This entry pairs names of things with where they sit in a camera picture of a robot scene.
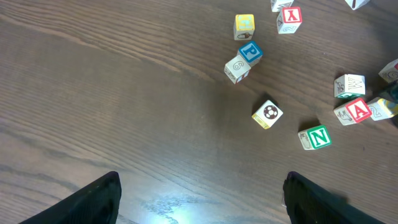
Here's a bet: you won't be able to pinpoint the red A block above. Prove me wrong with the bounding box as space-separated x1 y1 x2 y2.
333 98 373 126

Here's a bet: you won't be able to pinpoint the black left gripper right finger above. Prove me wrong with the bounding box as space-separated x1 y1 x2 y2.
283 171 380 224

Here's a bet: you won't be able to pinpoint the plain wood block green side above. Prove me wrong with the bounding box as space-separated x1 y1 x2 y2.
334 74 366 99

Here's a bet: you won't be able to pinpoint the red U block upper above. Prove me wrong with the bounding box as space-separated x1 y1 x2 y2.
379 59 398 83

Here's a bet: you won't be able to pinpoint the green N block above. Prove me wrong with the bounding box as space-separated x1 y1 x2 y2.
298 125 332 151

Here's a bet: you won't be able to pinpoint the yellow J block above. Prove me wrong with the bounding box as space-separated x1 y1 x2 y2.
367 97 397 121

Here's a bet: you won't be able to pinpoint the red Y block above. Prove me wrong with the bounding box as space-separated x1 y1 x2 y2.
277 7 303 34

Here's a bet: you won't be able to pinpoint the yellow block far left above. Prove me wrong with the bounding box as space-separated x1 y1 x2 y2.
233 14 255 40

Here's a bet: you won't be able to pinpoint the green F block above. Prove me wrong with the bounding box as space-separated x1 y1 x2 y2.
271 0 294 12

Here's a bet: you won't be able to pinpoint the blue X block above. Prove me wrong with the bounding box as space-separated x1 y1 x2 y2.
345 0 370 10

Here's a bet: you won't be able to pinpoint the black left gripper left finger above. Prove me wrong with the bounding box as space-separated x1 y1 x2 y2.
21 171 122 224

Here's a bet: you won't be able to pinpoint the plain block face picture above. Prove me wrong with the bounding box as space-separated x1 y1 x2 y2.
252 100 283 129

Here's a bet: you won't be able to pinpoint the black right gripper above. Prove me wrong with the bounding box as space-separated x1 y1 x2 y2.
379 80 398 103

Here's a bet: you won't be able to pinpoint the blue P block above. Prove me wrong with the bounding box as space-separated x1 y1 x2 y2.
237 41 264 67

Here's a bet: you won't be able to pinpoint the plain wood block red side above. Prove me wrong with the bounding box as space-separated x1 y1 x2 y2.
224 55 251 84

